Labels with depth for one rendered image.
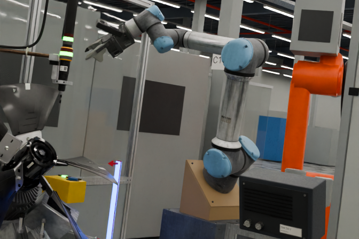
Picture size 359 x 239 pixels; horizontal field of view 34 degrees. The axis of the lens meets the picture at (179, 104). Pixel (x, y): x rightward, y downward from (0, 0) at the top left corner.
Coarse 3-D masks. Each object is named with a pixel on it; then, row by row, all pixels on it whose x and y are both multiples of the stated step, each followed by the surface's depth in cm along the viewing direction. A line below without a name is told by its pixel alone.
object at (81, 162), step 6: (66, 162) 202; (72, 162) 207; (78, 162) 213; (84, 162) 218; (84, 168) 205; (90, 168) 210; (96, 168) 215; (102, 174) 210; (108, 174) 216; (114, 180) 213
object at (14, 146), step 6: (6, 138) 189; (12, 138) 189; (0, 144) 188; (6, 144) 189; (12, 144) 190; (18, 144) 190; (0, 150) 188; (6, 150) 189; (12, 150) 190; (6, 156) 189; (12, 156) 190; (6, 162) 189
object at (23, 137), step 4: (28, 132) 201; (32, 132) 201; (36, 132) 201; (40, 132) 200; (16, 136) 200; (20, 136) 200; (24, 136) 200; (28, 136) 200; (32, 136) 200; (36, 136) 200; (40, 136) 199; (24, 140) 199
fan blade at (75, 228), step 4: (56, 192) 189; (52, 196) 194; (56, 196) 186; (56, 200) 193; (60, 200) 188; (60, 204) 190; (60, 208) 196; (64, 208) 184; (64, 212) 195; (68, 212) 187; (68, 216) 183; (72, 220) 185; (72, 224) 182; (76, 224) 187; (72, 228) 180; (76, 228) 184; (76, 232) 181; (80, 232) 186; (76, 236) 179; (80, 236) 183; (84, 236) 189
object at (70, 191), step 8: (48, 176) 247; (56, 176) 251; (56, 184) 243; (64, 184) 240; (72, 184) 240; (80, 184) 244; (64, 192) 240; (72, 192) 240; (80, 192) 244; (64, 200) 239; (72, 200) 241; (80, 200) 244
